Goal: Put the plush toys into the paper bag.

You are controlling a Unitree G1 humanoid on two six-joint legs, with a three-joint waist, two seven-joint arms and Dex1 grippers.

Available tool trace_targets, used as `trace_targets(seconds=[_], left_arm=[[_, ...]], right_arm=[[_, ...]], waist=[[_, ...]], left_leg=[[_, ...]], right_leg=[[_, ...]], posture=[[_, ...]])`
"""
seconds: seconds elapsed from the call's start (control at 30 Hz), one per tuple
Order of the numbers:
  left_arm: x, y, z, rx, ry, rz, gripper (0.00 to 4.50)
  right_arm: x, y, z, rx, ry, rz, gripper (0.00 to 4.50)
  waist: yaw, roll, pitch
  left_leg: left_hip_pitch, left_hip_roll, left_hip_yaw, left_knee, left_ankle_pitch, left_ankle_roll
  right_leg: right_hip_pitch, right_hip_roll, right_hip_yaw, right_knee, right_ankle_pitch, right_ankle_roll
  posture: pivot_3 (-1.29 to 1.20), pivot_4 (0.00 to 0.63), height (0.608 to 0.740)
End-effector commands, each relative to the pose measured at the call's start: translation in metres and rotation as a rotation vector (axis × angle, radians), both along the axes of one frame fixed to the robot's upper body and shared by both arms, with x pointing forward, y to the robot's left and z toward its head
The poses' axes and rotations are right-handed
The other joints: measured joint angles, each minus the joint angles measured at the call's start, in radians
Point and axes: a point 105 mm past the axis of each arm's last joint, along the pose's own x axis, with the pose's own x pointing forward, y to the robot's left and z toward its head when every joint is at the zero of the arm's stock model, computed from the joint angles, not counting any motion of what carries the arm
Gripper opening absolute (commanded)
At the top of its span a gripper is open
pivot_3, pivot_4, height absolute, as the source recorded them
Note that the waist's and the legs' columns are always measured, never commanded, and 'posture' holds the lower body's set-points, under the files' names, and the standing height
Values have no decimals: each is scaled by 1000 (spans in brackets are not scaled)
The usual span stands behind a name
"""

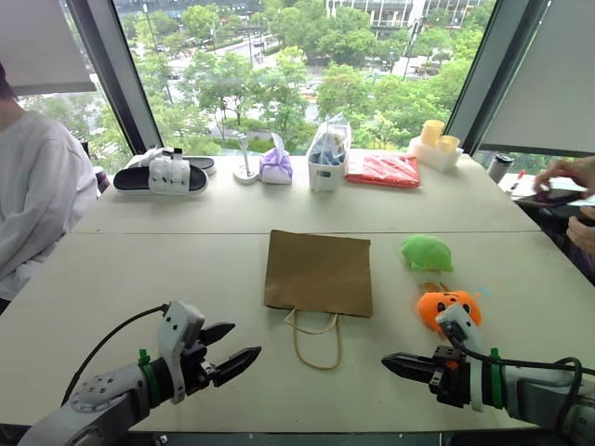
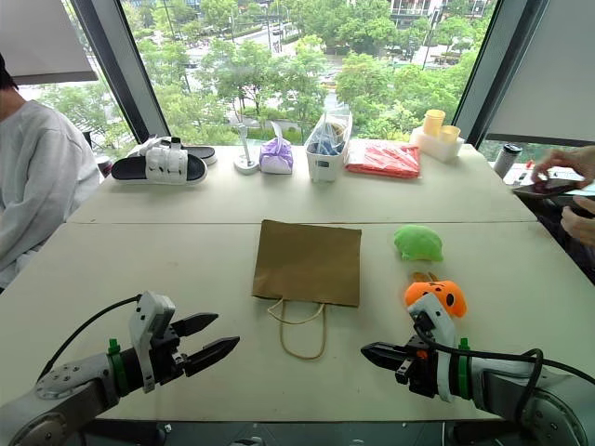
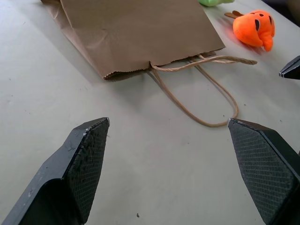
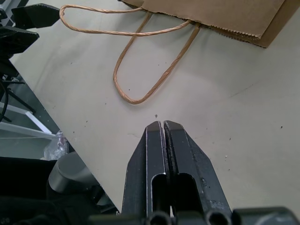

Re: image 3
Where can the green plush toy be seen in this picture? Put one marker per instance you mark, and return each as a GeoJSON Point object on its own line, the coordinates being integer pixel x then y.
{"type": "Point", "coordinates": [212, 2]}

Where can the brown paper bag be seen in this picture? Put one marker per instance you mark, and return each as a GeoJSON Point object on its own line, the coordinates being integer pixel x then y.
{"type": "Point", "coordinates": [131, 32]}

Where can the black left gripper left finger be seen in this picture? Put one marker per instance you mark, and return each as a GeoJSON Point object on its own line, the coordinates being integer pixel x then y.
{"type": "Point", "coordinates": [70, 178]}

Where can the orange plush toy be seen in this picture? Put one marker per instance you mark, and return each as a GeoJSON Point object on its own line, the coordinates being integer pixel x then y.
{"type": "Point", "coordinates": [254, 29]}

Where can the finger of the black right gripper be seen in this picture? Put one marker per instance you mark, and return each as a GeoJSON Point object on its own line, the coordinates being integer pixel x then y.
{"type": "Point", "coordinates": [291, 69]}

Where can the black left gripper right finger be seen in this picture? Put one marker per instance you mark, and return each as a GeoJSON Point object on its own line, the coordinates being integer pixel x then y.
{"type": "Point", "coordinates": [267, 168]}

